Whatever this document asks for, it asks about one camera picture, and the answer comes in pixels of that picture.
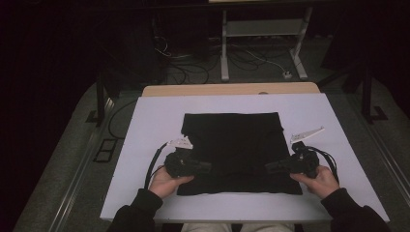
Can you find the person's left leg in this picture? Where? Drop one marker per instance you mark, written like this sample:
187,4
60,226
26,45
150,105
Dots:
206,228

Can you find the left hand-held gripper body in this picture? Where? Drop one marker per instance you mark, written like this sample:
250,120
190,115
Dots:
179,166

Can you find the metal floor rail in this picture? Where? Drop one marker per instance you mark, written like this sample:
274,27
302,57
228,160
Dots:
80,167
391,170

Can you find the person's leg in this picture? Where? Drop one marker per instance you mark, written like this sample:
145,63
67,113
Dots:
267,228
206,228

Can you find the person's right leg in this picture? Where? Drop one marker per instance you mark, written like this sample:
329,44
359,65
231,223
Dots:
267,228

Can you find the black floor socket box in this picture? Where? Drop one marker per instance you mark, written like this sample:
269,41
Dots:
104,150

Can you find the black metal stand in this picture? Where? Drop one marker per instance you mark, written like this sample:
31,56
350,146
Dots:
100,96
367,96

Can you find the black tank top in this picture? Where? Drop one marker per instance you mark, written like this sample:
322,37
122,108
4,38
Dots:
238,145

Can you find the person's left hand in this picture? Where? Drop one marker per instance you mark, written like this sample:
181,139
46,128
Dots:
166,185

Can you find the grey metal desk frame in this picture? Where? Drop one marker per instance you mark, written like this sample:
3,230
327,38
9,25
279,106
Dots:
264,28

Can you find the wooden table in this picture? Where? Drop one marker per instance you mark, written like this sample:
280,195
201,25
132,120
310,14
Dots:
180,89

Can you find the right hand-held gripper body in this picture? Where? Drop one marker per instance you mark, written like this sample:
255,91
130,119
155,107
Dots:
304,162

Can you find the person's right hand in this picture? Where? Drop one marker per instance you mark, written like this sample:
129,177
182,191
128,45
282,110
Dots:
320,183

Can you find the white table cover sheet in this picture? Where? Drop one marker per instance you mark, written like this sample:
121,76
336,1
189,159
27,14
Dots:
232,103

